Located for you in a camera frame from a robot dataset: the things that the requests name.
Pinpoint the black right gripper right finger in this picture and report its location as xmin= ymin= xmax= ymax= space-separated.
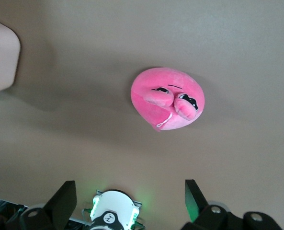
xmin=182 ymin=179 xmax=284 ymax=230

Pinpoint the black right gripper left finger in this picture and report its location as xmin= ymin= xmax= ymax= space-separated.
xmin=21 ymin=181 xmax=77 ymax=230

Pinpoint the pink plush toy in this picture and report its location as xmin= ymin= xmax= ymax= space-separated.
xmin=130 ymin=67 xmax=205 ymax=133

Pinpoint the pink translucent plastic box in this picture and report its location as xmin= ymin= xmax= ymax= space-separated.
xmin=0 ymin=16 xmax=22 ymax=96

